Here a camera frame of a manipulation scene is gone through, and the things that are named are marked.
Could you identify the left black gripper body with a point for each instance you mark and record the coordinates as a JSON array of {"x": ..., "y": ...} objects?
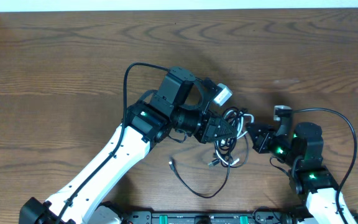
[{"x": 206, "y": 129}]

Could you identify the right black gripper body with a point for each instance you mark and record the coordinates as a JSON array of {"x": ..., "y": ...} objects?
[{"x": 263, "y": 139}]

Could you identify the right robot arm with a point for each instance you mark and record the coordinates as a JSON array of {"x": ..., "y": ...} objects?
[{"x": 308, "y": 177}]

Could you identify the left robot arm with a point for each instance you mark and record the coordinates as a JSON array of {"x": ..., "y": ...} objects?
[{"x": 181, "y": 103}]

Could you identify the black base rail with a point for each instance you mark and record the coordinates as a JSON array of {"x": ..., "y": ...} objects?
[{"x": 262, "y": 216}]

